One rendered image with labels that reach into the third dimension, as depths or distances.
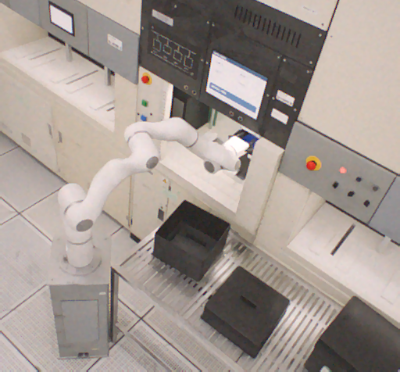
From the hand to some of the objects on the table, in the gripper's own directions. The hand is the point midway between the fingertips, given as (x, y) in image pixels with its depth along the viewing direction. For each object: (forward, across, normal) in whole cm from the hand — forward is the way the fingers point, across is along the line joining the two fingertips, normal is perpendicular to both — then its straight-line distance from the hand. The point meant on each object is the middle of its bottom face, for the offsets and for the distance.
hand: (247, 138), depth 236 cm
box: (-46, -95, +43) cm, 114 cm away
